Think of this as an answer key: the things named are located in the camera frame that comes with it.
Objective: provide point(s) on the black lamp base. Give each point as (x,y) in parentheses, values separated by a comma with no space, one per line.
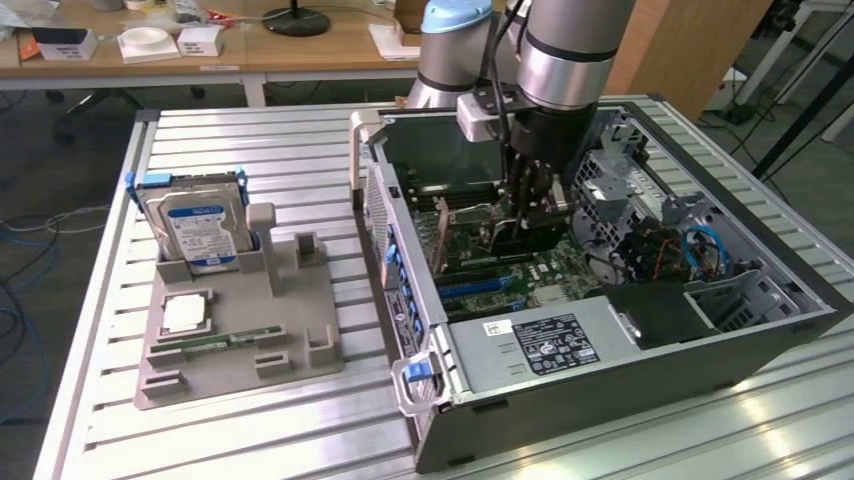
(297,22)

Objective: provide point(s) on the clear plastic bag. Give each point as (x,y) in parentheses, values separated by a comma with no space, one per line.
(27,12)

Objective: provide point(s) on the graphics card with black fan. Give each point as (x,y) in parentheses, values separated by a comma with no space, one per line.
(528,240)

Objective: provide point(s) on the perforated metal drive cage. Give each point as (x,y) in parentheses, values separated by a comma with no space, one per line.
(608,200)

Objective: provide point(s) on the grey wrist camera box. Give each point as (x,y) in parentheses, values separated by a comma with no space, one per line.
(481,122)

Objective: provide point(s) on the black chair base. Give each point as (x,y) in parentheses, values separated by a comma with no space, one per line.
(87,105)

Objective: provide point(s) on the silver CPU chip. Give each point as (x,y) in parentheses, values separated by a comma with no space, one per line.
(185,315)

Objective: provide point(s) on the grey metal disk bay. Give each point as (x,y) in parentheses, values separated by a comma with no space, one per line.
(734,300)

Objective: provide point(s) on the green RAM stick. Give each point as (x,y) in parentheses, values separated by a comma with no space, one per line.
(210,341)

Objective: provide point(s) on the black slanted stand pole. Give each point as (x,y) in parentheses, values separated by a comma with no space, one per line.
(804,100)

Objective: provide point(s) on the green motherboard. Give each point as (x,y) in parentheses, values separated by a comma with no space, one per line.
(528,275)

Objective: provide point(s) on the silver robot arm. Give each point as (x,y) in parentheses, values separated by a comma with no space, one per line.
(568,60)

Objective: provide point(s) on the white paper stack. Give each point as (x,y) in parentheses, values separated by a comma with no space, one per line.
(390,45)

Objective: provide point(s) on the brown cardboard box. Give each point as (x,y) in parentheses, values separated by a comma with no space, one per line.
(408,17)

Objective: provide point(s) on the wooden desk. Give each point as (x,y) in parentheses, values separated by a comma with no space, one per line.
(301,55)

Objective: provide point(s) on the open black PC case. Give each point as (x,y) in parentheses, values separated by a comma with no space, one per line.
(601,390)

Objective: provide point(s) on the grey power supply unit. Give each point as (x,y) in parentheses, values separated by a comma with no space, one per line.
(481,360)

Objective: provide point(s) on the grey parts rack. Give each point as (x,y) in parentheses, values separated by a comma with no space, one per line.
(234,320)

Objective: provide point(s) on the white desk label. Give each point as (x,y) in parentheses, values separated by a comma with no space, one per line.
(218,67)

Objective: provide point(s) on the black RAM stick in slot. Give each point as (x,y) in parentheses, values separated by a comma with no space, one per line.
(508,259)

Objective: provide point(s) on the hard disk in blue caddy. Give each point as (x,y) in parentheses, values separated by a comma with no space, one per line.
(194,230)

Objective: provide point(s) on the orange booklet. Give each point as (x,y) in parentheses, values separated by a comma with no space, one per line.
(29,50)

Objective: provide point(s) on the RAM stick with white label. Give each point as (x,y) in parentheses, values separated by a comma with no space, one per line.
(430,188)

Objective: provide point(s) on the plain white box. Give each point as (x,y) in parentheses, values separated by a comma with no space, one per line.
(201,45)

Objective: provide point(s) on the wooden cabinet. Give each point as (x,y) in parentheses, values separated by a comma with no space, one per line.
(681,60)

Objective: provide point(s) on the blue expansion slot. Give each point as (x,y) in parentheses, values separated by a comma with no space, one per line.
(474,289)

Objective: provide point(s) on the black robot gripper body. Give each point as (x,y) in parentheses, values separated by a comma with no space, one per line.
(550,132)

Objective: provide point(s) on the white round container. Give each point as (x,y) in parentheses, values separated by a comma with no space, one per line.
(150,45)

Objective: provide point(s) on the white box with black top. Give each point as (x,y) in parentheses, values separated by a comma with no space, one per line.
(63,50)

